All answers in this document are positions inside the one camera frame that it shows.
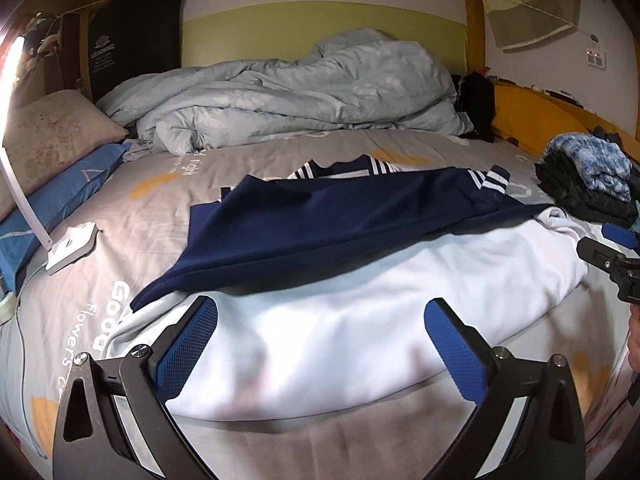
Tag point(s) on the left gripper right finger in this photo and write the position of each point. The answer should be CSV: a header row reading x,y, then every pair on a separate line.
x,y
548,441

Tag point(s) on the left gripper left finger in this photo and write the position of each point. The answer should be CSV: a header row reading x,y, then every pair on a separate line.
x,y
90,441

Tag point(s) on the navy and white sweatshirt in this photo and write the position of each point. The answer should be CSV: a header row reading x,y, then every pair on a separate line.
x,y
320,282

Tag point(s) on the person right hand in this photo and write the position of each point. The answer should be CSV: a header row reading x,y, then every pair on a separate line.
x,y
633,341

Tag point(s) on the blue white patterned folded garment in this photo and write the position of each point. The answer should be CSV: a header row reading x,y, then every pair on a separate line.
x,y
602,165

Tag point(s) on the black folded garment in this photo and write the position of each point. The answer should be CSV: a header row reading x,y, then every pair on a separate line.
x,y
559,178

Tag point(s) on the orange pillow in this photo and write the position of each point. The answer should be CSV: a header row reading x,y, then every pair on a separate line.
x,y
532,119

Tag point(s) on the blue pillow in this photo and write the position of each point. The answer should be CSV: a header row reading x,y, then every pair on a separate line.
x,y
53,203

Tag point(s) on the grey printed bed sheet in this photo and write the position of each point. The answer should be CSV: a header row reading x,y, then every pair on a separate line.
x,y
141,212

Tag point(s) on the black garment by pillow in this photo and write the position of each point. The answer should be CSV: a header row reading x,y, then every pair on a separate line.
x,y
476,98

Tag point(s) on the checked hanging cloth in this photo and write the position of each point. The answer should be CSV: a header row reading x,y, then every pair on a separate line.
x,y
519,24

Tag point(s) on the beige floral pillow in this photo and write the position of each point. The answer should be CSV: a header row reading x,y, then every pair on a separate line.
x,y
49,135

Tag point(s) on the light grey duvet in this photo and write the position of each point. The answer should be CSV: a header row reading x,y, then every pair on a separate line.
x,y
354,80

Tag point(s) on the black hanging bag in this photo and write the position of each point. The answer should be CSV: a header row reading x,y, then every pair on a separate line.
x,y
129,38

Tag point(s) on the white wall socket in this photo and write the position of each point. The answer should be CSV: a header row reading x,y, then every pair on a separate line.
x,y
595,58

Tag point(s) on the wooden bed frame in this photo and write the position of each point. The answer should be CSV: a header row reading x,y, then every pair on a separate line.
x,y
215,31

